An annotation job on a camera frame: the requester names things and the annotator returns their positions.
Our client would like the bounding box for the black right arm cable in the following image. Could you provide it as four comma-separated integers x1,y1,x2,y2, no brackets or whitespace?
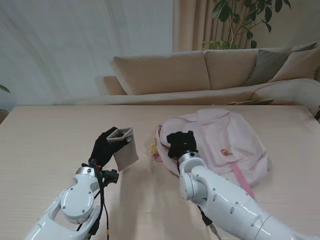
198,206,222,240

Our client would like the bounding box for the beige loose sofa cushion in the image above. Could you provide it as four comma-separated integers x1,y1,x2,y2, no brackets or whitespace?
268,47,320,83

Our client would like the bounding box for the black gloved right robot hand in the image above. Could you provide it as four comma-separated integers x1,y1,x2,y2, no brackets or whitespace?
166,130,199,160

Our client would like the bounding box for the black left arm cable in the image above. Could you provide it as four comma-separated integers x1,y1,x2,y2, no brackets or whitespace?
76,163,106,237

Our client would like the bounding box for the grey sofa cushion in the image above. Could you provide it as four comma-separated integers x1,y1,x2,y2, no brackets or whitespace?
243,48,318,87

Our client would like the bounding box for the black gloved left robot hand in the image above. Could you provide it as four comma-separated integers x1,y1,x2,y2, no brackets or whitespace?
88,126,133,168

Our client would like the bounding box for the pale pink backpack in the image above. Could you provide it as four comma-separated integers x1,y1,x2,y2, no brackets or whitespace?
151,107,273,202

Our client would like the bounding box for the beige fabric sofa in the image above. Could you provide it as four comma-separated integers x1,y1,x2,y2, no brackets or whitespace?
94,43,320,106

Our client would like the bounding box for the tall green leafy houseplant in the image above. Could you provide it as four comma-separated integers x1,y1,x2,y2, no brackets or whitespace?
201,0,292,51

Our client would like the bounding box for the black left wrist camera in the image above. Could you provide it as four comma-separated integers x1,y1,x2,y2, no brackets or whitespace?
102,169,120,185

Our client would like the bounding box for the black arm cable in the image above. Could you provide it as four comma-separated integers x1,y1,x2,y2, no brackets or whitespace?
198,206,222,240
76,163,106,237

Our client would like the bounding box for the white backdrop cloth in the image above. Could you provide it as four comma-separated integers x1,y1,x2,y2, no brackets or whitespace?
0,0,174,106

